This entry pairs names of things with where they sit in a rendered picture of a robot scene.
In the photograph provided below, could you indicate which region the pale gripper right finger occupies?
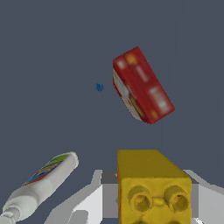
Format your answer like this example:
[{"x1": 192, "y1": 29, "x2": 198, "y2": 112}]
[{"x1": 184, "y1": 169, "x2": 224, "y2": 224}]

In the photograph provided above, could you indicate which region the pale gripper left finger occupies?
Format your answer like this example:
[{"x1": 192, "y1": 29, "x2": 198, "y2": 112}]
[{"x1": 47, "y1": 169, "x2": 119, "y2": 224}]

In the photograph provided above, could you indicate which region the small blue object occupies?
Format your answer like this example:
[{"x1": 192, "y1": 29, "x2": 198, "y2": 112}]
[{"x1": 95, "y1": 82, "x2": 105, "y2": 93}]

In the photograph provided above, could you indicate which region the white tube with colourful label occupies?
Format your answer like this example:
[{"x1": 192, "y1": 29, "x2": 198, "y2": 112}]
[{"x1": 0, "y1": 150, "x2": 80, "y2": 224}]

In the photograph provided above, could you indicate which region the yellow studded toy brick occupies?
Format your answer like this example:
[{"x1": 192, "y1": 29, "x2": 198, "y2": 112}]
[{"x1": 116, "y1": 149, "x2": 193, "y2": 224}]

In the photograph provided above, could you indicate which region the red rectangular food box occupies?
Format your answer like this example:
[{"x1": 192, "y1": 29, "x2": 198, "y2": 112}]
[{"x1": 112, "y1": 45, "x2": 176, "y2": 125}]

